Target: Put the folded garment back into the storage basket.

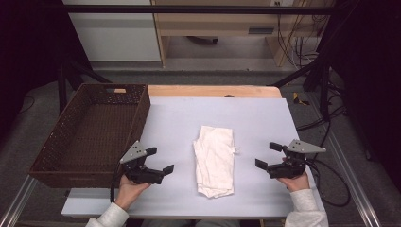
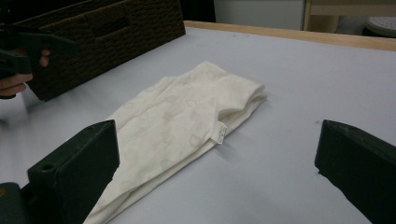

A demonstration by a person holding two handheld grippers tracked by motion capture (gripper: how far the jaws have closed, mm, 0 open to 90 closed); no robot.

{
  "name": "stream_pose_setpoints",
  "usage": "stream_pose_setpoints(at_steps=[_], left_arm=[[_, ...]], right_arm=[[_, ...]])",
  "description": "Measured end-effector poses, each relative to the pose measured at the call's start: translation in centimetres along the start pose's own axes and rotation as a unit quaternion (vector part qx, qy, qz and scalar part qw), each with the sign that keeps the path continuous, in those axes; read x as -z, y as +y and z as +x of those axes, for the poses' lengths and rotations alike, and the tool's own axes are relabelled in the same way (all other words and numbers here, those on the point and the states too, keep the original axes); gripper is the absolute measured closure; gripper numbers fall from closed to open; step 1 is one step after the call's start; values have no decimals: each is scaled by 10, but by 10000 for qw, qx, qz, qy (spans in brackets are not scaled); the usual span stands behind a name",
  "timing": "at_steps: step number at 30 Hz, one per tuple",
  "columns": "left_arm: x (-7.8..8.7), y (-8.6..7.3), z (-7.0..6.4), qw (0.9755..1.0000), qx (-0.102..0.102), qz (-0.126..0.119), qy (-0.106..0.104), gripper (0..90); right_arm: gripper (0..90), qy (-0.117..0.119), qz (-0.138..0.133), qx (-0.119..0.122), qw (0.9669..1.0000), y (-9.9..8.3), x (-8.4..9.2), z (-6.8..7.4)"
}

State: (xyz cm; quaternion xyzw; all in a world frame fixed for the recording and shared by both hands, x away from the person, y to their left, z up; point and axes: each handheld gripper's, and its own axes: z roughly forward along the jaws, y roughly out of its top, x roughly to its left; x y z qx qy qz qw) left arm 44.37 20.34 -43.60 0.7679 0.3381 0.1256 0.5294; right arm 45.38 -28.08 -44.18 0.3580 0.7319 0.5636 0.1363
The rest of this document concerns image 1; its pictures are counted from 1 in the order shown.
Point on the brown woven basket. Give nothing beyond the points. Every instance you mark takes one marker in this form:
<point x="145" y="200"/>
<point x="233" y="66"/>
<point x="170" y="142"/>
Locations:
<point x="91" y="135"/>

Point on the black horizontal bar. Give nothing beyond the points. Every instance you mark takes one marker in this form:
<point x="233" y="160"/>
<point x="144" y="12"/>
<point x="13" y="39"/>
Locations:
<point x="189" y="9"/>

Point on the metal frame rail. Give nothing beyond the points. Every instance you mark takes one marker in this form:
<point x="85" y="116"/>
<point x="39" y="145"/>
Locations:
<point x="353" y="186"/>
<point x="14" y="205"/>

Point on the dark curtain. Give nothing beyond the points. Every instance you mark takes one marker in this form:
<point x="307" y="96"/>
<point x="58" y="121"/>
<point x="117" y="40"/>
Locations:
<point x="372" y="78"/>
<point x="28" y="47"/>

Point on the light wooden desk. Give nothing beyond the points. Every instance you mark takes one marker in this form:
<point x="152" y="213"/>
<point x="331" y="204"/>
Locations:
<point x="217" y="22"/>

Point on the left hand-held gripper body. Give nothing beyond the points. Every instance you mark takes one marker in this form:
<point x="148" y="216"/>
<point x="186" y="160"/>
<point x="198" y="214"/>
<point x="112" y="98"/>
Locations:
<point x="138" y="173"/>

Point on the white cabinet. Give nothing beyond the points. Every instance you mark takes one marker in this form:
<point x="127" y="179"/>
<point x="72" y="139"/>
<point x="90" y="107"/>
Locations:
<point x="113" y="34"/>

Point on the person's right hand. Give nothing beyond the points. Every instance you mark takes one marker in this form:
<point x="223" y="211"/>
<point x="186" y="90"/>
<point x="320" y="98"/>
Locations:
<point x="296" y="183"/>

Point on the white cloth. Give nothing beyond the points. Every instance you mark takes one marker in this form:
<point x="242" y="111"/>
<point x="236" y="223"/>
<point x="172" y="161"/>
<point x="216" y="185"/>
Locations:
<point x="214" y="160"/>

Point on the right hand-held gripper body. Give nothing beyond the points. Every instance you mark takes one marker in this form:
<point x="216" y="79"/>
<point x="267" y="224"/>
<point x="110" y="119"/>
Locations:
<point x="291" y="165"/>

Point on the pale lilac table mat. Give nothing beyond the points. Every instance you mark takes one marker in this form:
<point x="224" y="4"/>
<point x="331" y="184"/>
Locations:
<point x="189" y="119"/>

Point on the black metal stand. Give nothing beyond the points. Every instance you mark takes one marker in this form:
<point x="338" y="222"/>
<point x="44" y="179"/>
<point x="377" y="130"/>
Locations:
<point x="323" y="91"/>
<point x="62" y="85"/>

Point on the person's left hand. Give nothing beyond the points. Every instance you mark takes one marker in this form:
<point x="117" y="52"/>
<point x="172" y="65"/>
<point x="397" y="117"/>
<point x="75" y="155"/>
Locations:
<point x="129" y="190"/>

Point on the yellow and black tape scrap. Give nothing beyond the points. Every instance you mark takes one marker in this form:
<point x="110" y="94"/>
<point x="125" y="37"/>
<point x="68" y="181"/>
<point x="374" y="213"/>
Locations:
<point x="298" y="99"/>

